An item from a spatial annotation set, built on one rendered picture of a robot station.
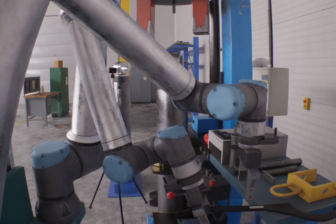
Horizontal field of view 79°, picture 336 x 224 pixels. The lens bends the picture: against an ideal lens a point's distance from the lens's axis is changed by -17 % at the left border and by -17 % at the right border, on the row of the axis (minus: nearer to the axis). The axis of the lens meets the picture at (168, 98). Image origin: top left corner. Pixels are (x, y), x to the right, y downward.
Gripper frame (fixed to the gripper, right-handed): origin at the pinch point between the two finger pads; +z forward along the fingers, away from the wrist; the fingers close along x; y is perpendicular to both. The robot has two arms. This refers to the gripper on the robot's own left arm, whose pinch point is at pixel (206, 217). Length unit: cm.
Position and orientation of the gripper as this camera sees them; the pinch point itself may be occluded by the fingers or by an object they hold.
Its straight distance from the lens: 86.8
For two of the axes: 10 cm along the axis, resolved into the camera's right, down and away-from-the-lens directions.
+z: 3.8, 9.2, -0.8
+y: 9.1, -3.9, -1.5
